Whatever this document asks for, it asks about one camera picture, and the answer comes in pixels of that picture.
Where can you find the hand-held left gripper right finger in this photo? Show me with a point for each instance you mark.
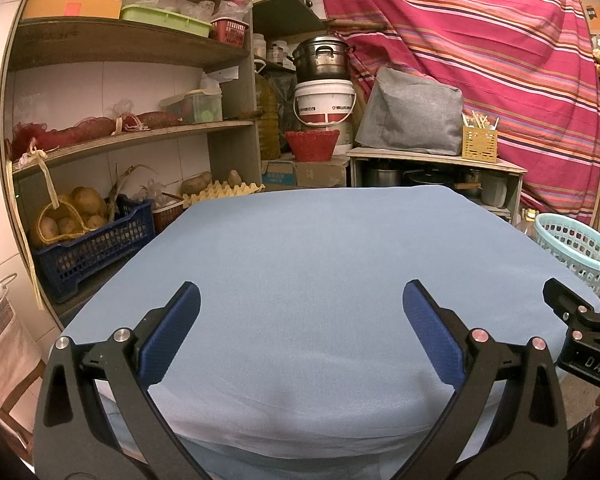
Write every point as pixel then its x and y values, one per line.
pixel 432 332

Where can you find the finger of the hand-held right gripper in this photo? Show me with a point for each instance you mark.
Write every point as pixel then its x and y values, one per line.
pixel 562 300

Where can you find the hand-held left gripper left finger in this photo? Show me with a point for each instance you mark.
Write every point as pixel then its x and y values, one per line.
pixel 172 330

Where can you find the light blue plastic basket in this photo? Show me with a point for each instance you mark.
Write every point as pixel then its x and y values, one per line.
pixel 575 245

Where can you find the person's right hand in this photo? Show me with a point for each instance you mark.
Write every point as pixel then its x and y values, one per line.
pixel 597 417

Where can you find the plastic bottle yellow label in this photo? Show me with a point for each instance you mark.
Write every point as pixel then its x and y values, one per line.
pixel 527 220

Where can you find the blue plastic crate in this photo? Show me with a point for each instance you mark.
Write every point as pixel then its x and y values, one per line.
pixel 95 255

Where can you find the small brown basket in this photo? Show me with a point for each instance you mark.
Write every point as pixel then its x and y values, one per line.
pixel 167 215

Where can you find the blue tablecloth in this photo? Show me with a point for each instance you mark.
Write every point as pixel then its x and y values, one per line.
pixel 305 270

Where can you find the yellow egg tray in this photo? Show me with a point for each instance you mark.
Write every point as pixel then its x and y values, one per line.
pixel 225 194

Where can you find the small steel pot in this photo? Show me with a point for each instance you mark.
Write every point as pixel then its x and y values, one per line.
pixel 470 182

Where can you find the large potato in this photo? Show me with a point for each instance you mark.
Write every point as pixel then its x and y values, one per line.
pixel 87 201

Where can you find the black pan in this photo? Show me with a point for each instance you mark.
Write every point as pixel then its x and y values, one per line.
pixel 430 177

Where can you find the wicker basket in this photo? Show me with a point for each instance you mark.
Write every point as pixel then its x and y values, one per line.
pixel 42 240

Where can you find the white bag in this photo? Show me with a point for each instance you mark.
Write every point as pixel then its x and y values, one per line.
pixel 2 330

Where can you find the yellow chopstick holder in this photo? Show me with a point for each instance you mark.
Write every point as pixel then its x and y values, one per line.
pixel 480 146

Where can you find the low wooden cabinet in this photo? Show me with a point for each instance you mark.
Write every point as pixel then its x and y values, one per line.
pixel 430 157

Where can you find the blue printed cardboard box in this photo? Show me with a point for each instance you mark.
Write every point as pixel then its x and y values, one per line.
pixel 279 174

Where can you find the brown cardboard box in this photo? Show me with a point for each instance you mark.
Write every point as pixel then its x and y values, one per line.
pixel 322 172

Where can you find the bundle of chopsticks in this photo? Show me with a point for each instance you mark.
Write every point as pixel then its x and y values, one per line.
pixel 480 120

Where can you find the grey fabric cover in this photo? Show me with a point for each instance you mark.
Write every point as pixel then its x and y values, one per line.
pixel 410 115

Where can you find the clear plastic container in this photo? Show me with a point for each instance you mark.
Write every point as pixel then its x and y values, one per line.
pixel 197 108

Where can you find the red mesh bag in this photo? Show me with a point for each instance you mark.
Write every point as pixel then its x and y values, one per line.
pixel 65 132

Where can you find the yellow oil bottle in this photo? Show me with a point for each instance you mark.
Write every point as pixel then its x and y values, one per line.
pixel 267 115

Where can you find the white plastic bucket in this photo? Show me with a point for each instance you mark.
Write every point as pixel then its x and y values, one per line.
pixel 325 104

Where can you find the red striped cloth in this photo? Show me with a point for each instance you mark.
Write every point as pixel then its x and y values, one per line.
pixel 480 50

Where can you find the wooden shelf unit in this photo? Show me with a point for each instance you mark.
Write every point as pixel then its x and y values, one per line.
pixel 120 45

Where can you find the steel pot with lid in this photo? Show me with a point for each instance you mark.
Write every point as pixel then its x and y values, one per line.
pixel 322 57

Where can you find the glass jar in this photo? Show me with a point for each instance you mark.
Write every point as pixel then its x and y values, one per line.
pixel 279 52

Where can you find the white plastic jar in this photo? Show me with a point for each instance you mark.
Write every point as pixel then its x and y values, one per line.
pixel 258 45

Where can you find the small red basket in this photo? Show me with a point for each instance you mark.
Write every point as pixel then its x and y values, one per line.
pixel 230 32

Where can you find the green plastic tray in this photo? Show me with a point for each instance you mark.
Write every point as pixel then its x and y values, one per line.
pixel 165 19

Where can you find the orange cardboard box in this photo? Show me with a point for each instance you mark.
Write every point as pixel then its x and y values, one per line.
pixel 75 7

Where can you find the upper wooden shelf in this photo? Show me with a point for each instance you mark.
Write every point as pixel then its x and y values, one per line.
pixel 287 10

